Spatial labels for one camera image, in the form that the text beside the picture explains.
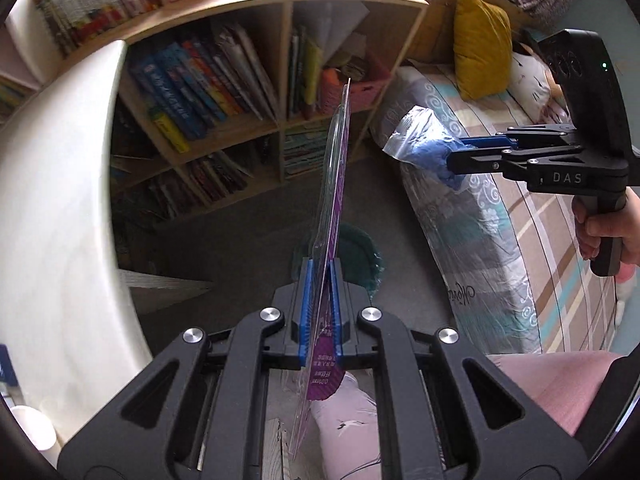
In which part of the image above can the green trash bin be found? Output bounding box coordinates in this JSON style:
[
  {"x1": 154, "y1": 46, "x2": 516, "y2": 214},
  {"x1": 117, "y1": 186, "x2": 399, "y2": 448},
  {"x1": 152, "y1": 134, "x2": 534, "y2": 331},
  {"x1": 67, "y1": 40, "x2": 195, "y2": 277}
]
[{"x1": 292, "y1": 222, "x2": 387, "y2": 306}]

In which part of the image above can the pink plastic basket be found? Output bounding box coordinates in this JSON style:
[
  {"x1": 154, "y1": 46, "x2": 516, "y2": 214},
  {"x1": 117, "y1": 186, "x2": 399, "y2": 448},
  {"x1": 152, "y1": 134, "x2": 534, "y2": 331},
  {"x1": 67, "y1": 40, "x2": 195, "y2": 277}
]
[{"x1": 325, "y1": 67, "x2": 393, "y2": 111}]

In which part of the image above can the row of colourful paperback books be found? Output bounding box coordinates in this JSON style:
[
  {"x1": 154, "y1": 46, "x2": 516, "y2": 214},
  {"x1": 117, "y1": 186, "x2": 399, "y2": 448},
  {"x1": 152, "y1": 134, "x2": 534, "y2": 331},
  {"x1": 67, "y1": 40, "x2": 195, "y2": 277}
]
[{"x1": 31, "y1": 0, "x2": 163, "y2": 57}]

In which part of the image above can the white round table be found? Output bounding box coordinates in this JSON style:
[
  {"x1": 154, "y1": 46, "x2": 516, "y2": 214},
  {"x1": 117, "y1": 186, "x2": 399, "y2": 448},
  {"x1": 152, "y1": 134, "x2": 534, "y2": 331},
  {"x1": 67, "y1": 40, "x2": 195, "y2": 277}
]
[{"x1": 0, "y1": 40, "x2": 156, "y2": 441}]

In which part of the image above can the stack of flat magazines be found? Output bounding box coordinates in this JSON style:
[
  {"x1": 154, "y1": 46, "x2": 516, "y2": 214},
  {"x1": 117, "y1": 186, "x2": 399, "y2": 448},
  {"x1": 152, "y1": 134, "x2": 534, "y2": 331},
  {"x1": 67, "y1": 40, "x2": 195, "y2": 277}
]
[{"x1": 283, "y1": 127, "x2": 332, "y2": 178}]

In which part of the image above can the row of leaning magazines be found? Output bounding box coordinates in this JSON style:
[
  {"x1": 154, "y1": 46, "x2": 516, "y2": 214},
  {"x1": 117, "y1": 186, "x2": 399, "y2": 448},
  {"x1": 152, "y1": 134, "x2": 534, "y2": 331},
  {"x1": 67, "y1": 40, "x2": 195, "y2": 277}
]
[{"x1": 112, "y1": 150, "x2": 253, "y2": 221}]

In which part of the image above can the yellow pillow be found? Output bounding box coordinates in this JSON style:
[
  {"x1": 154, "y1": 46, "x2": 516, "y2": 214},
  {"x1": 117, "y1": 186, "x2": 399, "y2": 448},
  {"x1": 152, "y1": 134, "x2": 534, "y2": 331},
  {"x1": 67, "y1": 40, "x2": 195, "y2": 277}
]
[{"x1": 452, "y1": 0, "x2": 513, "y2": 102}]

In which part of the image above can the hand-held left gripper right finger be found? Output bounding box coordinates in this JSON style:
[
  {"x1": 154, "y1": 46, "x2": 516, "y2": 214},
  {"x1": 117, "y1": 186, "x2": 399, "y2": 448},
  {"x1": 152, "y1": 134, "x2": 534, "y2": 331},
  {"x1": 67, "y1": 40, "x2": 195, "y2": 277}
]
[{"x1": 327, "y1": 257, "x2": 591, "y2": 480}]

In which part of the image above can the white cat plush pillow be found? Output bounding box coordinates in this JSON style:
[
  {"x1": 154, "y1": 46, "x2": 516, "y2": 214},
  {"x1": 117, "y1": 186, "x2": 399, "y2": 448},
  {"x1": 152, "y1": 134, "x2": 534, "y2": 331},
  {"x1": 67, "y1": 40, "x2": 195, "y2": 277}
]
[{"x1": 507, "y1": 42, "x2": 568, "y2": 118}]

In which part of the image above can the pink white plush toy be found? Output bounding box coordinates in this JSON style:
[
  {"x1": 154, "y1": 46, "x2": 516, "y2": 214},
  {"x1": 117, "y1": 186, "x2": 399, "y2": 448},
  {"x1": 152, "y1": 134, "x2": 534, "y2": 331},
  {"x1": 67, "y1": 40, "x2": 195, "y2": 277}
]
[{"x1": 614, "y1": 267, "x2": 638, "y2": 326}]

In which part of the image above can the bed with patterned sheet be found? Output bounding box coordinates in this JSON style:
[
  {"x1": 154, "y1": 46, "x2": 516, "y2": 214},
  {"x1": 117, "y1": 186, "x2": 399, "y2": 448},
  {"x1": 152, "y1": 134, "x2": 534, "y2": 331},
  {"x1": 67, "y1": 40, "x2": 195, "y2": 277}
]
[{"x1": 367, "y1": 62, "x2": 640, "y2": 356}]

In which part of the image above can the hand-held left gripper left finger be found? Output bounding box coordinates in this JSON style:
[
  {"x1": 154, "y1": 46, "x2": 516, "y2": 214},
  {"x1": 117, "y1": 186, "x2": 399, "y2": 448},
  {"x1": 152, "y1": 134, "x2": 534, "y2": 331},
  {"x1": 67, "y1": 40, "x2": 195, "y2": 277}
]
[{"x1": 57, "y1": 257, "x2": 321, "y2": 480}]

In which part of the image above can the clear plastic blister package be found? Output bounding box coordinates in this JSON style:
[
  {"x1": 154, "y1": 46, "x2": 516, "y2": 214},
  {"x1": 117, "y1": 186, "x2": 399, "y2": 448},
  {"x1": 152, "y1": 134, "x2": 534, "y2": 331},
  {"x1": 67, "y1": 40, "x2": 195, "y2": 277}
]
[{"x1": 285, "y1": 77, "x2": 353, "y2": 461}]

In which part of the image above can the white cup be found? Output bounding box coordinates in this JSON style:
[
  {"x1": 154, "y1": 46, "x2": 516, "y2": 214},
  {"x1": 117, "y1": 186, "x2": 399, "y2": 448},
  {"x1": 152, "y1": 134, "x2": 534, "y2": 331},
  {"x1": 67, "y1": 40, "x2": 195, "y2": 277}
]
[{"x1": 9, "y1": 404, "x2": 57, "y2": 456}]

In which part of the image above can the person's right hand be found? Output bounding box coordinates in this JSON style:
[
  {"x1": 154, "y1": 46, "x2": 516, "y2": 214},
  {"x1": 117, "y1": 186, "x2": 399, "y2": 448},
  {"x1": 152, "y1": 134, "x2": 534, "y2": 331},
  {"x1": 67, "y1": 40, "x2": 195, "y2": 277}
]
[{"x1": 572, "y1": 196, "x2": 640, "y2": 262}]

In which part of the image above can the blue plastic bag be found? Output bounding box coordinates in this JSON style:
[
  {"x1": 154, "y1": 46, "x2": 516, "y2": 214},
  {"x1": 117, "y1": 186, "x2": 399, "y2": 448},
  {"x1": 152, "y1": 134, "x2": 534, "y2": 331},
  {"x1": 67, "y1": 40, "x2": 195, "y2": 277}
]
[{"x1": 382, "y1": 105, "x2": 473, "y2": 191}]

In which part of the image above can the row of blue books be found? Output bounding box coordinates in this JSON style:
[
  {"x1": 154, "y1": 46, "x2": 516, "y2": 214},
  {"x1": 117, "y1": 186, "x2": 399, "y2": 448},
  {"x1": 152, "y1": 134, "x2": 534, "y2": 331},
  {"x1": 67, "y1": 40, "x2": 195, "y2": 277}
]
[{"x1": 129, "y1": 22, "x2": 280, "y2": 155}]

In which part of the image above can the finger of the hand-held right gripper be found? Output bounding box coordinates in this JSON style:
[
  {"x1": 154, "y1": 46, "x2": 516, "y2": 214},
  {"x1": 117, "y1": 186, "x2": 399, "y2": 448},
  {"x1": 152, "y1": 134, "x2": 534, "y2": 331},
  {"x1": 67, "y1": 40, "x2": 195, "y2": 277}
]
[
  {"x1": 446, "y1": 145, "x2": 587, "y2": 178},
  {"x1": 459, "y1": 124, "x2": 576, "y2": 152}
]

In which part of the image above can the row of thin upright books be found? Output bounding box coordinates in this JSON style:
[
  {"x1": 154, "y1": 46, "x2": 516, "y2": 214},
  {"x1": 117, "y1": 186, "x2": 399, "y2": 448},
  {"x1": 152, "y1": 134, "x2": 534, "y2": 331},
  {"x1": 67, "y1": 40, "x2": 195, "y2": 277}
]
[{"x1": 287, "y1": 22, "x2": 326, "y2": 120}]

